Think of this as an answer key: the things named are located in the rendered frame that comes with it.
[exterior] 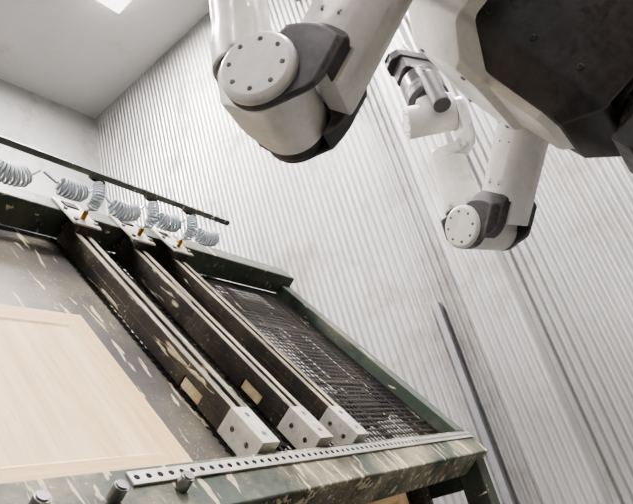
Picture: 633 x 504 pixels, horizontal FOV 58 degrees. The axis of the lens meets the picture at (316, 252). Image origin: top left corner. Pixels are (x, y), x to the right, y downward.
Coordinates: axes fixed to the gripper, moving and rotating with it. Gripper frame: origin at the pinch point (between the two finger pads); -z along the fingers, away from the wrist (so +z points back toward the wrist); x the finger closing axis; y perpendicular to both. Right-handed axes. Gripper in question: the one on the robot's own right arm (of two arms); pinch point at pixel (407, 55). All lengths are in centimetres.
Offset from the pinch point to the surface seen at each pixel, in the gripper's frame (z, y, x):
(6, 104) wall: -415, 338, 185
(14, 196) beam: -26, 81, 91
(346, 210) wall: -181, 220, -94
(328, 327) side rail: -29, 152, -32
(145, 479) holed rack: 76, 44, 51
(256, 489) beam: 75, 56, 30
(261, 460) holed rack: 67, 61, 27
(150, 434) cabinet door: 62, 58, 50
